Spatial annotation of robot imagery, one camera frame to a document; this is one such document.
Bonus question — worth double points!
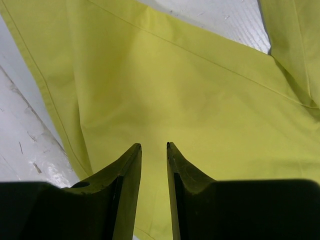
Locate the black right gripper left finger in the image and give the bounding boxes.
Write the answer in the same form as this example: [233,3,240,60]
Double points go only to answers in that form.
[22,143,142,240]

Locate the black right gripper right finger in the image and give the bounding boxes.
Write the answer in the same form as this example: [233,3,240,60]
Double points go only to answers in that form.
[166,142,250,240]

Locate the yellow trousers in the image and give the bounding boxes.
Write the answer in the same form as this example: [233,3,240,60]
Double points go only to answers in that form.
[0,0,320,240]

